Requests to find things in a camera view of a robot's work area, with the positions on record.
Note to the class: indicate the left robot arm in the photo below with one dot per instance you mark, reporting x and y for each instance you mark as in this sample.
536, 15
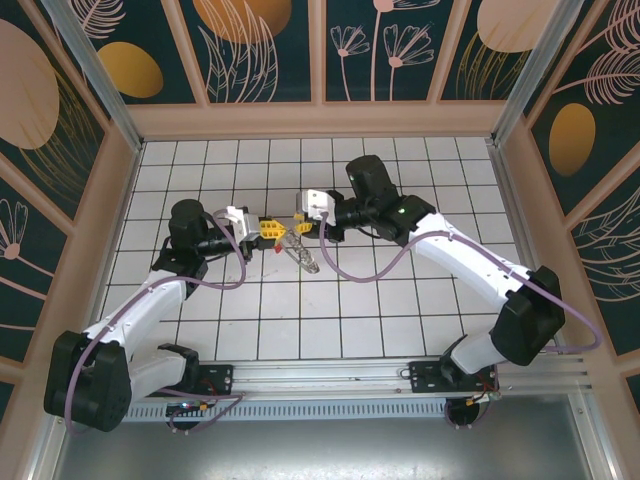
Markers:
145, 310

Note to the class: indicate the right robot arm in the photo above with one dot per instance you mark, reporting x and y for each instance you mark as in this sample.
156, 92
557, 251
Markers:
465, 260

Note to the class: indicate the grey metal sheet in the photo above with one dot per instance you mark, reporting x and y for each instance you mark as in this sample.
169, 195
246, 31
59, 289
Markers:
325, 450

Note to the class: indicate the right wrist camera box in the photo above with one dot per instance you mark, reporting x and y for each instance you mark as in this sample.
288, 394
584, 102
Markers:
315, 202

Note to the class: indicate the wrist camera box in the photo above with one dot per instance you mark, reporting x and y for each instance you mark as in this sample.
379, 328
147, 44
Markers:
315, 202
245, 225

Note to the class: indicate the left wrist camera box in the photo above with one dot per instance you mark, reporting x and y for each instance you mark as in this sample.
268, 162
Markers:
245, 225

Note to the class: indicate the aluminium side rail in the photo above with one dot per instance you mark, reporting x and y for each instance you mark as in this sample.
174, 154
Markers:
505, 200

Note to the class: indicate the aluminium mounting rail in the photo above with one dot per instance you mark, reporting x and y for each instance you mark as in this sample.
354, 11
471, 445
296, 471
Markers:
325, 375

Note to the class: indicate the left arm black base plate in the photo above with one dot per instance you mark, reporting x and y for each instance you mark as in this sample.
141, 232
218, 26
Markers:
220, 380

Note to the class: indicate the aluminium corner post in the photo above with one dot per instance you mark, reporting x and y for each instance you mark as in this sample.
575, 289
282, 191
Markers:
530, 75
100, 85

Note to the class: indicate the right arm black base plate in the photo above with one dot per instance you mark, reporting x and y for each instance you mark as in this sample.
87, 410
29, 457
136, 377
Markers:
425, 377

